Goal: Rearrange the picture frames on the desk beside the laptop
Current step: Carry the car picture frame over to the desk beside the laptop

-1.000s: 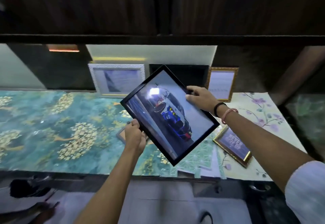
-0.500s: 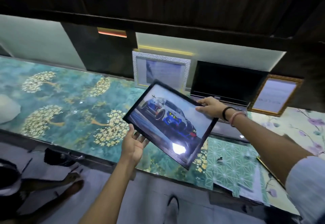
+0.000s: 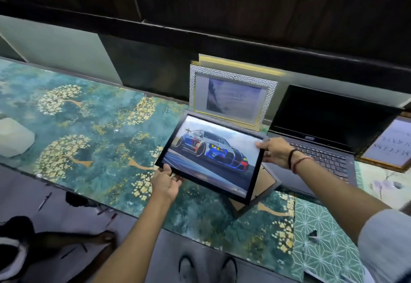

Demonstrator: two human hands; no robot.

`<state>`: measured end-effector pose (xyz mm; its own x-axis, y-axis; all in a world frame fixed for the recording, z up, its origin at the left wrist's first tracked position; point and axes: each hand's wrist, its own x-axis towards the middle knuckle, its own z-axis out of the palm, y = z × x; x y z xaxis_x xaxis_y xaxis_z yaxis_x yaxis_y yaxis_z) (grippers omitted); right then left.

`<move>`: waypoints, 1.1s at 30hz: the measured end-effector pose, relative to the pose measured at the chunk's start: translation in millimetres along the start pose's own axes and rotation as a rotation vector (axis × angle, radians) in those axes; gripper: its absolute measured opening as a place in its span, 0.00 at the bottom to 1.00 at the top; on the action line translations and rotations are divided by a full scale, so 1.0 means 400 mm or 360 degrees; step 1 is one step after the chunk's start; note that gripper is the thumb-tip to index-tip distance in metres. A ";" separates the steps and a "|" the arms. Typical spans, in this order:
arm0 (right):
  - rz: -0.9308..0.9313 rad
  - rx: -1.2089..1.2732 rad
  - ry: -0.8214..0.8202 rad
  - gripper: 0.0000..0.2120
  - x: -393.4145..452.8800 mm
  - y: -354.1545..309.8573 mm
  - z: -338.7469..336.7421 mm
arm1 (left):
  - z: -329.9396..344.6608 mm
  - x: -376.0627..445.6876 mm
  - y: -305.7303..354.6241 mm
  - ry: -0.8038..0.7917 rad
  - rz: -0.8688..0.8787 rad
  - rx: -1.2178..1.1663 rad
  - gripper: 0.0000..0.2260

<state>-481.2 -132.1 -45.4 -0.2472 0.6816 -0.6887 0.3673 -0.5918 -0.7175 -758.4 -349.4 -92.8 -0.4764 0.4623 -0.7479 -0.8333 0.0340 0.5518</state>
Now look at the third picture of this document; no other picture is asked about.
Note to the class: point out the person's shoe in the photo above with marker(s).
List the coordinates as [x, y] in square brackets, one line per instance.
[187, 270]
[228, 270]

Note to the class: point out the person's left forearm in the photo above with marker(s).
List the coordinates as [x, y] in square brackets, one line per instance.
[138, 241]

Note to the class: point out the person's left shoe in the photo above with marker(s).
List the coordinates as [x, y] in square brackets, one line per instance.
[187, 270]

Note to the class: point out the white stone block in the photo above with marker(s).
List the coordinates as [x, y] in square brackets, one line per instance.
[14, 136]

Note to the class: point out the silver textured picture frame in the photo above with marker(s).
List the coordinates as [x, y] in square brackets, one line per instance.
[232, 77]

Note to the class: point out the black wrist band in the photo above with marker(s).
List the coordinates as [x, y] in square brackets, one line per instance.
[290, 159]

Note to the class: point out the black framed car picture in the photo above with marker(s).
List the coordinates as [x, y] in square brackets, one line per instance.
[208, 156]

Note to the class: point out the gold picture frame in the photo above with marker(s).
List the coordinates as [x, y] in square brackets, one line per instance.
[240, 64]

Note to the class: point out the white shirt sleeve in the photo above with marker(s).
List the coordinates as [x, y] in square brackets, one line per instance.
[387, 247]

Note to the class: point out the person's right thumb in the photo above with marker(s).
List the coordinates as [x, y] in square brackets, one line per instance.
[264, 144]

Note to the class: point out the gold framed calligraphy picture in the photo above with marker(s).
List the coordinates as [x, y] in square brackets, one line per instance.
[390, 144]

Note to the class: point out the black pen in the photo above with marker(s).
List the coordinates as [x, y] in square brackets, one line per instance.
[45, 201]

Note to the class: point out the dark grey laptop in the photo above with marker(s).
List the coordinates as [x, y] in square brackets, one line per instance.
[321, 115]

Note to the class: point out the person's right forearm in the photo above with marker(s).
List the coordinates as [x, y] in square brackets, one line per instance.
[337, 193]

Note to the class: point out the green geometric pattern sheet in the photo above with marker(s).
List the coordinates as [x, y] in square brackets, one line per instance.
[324, 247]

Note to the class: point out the person's right shoe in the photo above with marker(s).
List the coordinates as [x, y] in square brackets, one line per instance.
[228, 270]

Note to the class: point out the teal tree pattern sheet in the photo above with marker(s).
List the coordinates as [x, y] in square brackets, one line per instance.
[96, 109]

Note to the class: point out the person's left thumb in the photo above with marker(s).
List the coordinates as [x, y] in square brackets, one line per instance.
[167, 169]

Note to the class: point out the person's left hand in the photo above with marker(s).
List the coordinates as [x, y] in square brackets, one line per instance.
[163, 188]

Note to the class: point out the pale floral pattern sheet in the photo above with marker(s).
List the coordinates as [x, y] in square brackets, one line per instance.
[382, 186]

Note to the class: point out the person's right hand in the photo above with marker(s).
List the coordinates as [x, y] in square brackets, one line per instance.
[279, 152]

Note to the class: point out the red pen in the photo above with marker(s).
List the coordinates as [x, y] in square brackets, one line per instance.
[103, 211]
[111, 220]

